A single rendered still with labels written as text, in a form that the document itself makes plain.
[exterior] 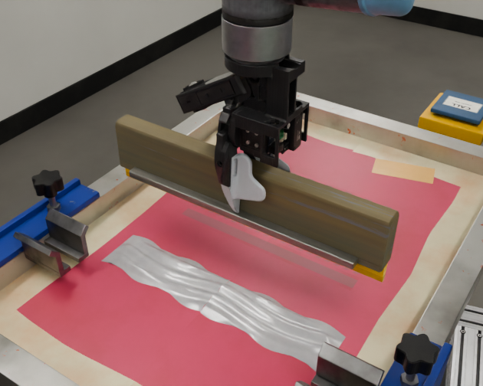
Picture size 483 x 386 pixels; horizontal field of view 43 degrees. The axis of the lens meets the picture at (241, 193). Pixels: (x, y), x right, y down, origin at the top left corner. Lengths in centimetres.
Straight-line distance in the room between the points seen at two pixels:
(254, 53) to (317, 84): 289
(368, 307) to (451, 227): 23
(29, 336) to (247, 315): 28
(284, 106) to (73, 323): 40
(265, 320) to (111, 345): 20
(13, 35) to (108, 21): 62
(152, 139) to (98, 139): 224
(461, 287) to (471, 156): 34
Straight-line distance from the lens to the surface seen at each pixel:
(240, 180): 74
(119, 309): 84
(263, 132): 67
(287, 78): 65
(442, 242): 97
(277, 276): 87
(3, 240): 92
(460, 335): 185
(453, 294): 84
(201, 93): 73
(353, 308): 84
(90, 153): 296
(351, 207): 70
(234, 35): 64
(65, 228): 89
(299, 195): 72
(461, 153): 113
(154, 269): 88
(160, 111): 325
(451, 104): 132
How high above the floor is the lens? 157
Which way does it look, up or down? 37 degrees down
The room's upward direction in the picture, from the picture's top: straight up
